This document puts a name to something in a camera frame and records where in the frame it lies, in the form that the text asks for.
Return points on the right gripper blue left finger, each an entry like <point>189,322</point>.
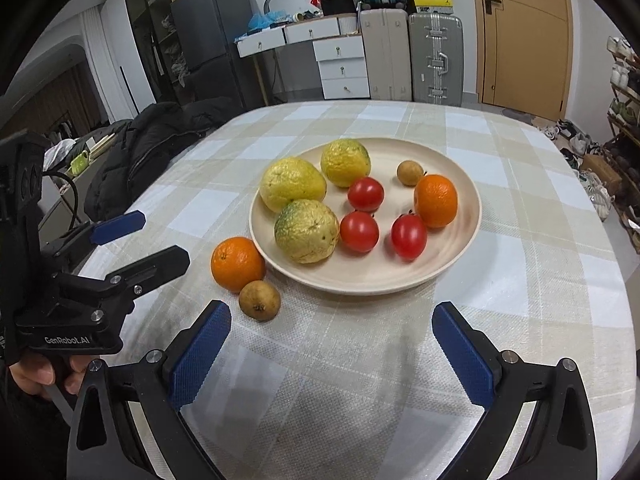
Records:
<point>104,441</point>

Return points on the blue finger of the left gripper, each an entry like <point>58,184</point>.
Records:
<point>116,228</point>
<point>147,274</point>

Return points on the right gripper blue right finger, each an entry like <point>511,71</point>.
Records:
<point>559,442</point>

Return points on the orange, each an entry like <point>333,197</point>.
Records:
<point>236,262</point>
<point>435,201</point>

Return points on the small brown fruit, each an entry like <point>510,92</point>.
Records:
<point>260,300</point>
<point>409,173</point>

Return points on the greenish bumpy citrus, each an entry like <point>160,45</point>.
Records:
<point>307,231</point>

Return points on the large yellow citrus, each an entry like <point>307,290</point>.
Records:
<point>289,179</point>

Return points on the yellow-green bumpy citrus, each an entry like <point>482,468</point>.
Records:
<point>344,161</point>

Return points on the oblong red tomato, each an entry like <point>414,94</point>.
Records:
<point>408,236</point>

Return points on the person's left hand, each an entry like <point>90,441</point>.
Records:
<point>34,373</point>

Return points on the black jacket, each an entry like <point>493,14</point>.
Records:
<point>144,148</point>

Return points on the dark refrigerator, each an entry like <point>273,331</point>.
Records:
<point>207,30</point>

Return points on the tall dark cabinet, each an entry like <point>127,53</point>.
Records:
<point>158,44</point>

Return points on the wooden shoe rack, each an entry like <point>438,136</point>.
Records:
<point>622,151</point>

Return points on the white drawer desk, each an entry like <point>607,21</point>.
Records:
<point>322,58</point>

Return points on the beige suitcase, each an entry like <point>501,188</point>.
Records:
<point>386,45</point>

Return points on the silver suitcase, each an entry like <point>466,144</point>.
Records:
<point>437,58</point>

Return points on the wooden door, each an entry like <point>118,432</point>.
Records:
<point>524,55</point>

